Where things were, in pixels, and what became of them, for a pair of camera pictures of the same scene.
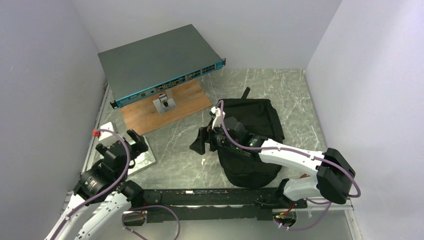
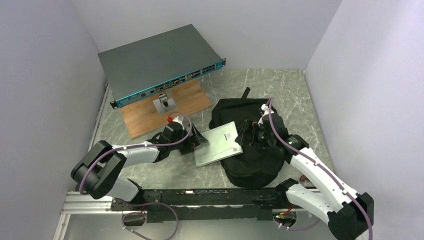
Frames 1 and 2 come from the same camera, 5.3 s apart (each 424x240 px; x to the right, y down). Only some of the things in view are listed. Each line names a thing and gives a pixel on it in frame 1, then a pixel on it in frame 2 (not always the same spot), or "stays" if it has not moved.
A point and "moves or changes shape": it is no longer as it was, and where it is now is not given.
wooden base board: (190, 98) stays
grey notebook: (142, 161) moves or changes shape
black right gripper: (199, 145) -> (254, 142)
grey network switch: (141, 68) stays
